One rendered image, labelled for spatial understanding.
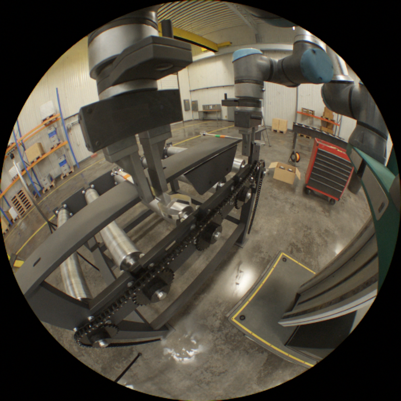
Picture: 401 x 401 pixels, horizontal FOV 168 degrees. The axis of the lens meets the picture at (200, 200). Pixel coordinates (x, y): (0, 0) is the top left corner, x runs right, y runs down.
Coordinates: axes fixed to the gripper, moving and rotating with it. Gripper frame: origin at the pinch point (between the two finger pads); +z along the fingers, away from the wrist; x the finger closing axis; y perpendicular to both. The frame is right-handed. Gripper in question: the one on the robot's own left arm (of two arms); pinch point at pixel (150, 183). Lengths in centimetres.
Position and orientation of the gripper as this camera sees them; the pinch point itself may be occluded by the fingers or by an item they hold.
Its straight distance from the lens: 21.6
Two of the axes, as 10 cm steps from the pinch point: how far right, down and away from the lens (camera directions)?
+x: -6.2, 5.3, -5.7
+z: 0.8, 7.7, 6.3
